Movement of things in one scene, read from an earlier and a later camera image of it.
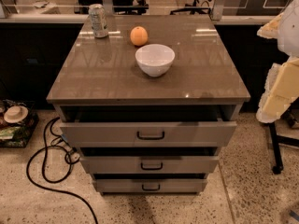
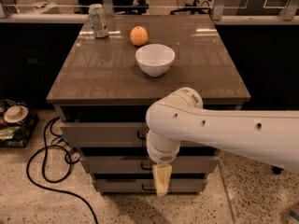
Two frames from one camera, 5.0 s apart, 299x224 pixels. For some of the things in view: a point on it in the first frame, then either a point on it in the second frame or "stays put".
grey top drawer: x=149 y=133 stays put
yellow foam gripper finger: x=280 y=91 -> x=163 y=174
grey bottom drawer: x=151 y=186 stays put
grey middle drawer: x=149 y=164 stays put
